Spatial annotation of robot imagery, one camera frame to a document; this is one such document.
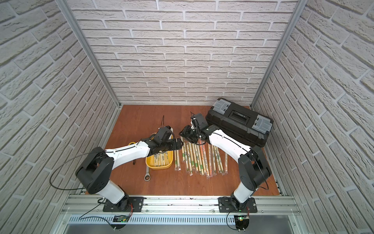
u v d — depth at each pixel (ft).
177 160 2.93
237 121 2.89
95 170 1.47
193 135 2.39
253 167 1.47
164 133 2.25
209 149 3.10
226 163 2.87
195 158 2.95
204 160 2.94
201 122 2.20
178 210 2.42
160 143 2.26
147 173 2.75
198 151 3.06
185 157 2.95
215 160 2.94
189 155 3.01
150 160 2.89
